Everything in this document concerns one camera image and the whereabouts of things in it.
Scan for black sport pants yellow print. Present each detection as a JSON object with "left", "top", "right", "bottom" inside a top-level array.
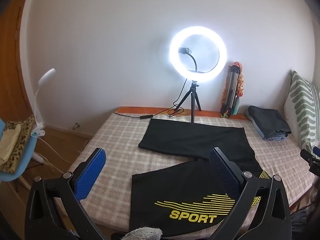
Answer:
[{"left": 129, "top": 119, "right": 268, "bottom": 237}]

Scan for green striped white pillow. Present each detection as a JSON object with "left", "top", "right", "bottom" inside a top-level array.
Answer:
[{"left": 284, "top": 71, "right": 319, "bottom": 153}]

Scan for white ring light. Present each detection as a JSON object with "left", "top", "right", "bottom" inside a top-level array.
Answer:
[{"left": 169, "top": 26, "right": 228, "bottom": 83}]

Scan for leopard print cloth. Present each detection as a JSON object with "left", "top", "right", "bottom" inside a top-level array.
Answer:
[{"left": 1, "top": 115, "right": 35, "bottom": 174}]

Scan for folded silver tripod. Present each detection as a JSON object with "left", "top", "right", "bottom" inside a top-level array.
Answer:
[{"left": 220, "top": 62, "right": 242, "bottom": 118}]

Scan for plaid pink bed cover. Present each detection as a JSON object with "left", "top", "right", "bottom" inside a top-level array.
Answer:
[{"left": 70, "top": 114, "right": 315, "bottom": 231}]

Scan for white power cable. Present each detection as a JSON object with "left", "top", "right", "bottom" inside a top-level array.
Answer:
[{"left": 31, "top": 135, "right": 90, "bottom": 173}]

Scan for black phone holder gooseneck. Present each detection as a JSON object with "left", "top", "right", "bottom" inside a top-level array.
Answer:
[{"left": 178, "top": 47, "right": 197, "bottom": 72}]

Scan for dark grey folded garment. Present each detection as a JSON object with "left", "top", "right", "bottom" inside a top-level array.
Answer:
[{"left": 248, "top": 105, "right": 292, "bottom": 139}]

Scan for orange floral cloth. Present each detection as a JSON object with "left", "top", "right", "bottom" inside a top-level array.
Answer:
[{"left": 234, "top": 61, "right": 244, "bottom": 97}]

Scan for white gloved hand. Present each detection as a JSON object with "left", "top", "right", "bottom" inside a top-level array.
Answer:
[{"left": 122, "top": 227, "right": 162, "bottom": 240}]

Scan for black cable with inline remote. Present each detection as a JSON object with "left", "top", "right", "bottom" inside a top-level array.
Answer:
[{"left": 114, "top": 77, "right": 188, "bottom": 120}]

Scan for white clip desk lamp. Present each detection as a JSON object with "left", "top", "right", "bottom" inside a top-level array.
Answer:
[{"left": 31, "top": 68, "right": 56, "bottom": 138}]

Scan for beige folded cloth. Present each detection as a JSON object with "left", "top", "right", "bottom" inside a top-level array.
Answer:
[{"left": 0, "top": 124, "right": 22, "bottom": 165}]

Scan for black mini tripod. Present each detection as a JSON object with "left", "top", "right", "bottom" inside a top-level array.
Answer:
[{"left": 174, "top": 81, "right": 202, "bottom": 123}]

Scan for blue folded jeans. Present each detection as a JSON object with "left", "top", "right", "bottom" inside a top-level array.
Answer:
[{"left": 245, "top": 109, "right": 288, "bottom": 142}]

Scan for light blue chair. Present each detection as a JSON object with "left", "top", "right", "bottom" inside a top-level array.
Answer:
[{"left": 1, "top": 115, "right": 37, "bottom": 181}]

